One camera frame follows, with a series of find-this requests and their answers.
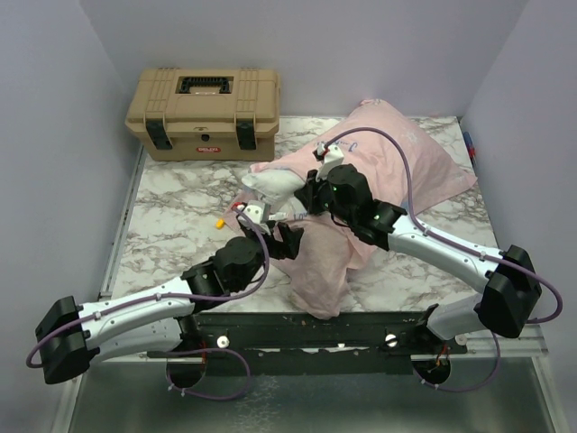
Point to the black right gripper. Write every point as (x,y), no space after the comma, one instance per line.
(308,192)

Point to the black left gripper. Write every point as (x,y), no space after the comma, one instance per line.
(288,248)

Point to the pink purple printed pillowcase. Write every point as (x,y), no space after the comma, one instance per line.
(396,162)

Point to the white pillow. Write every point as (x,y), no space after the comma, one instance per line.
(276,188)

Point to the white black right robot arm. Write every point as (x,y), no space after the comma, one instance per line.
(505,285)

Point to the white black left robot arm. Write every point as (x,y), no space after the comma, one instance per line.
(70,336)

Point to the blue red marker pen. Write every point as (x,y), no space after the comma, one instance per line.
(470,148)

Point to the tan plastic toolbox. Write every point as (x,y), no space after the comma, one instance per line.
(206,114)

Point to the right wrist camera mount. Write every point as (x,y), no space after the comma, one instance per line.
(330,157)

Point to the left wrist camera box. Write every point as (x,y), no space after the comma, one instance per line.
(257,211)

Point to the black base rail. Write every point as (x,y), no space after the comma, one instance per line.
(299,344)

